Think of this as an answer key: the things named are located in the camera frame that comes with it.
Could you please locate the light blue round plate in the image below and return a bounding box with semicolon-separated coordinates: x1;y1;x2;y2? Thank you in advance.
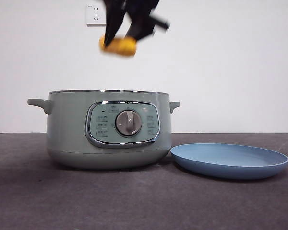
170;143;288;180

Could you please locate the white wall power socket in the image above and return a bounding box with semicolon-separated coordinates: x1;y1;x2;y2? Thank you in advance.
86;4;108;26

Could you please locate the yellow corn cob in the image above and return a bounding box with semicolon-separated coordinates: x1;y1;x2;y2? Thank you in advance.
98;34;137;59

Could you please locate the sage green electric steamer pot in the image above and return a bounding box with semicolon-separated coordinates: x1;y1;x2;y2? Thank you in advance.
27;90;180;170

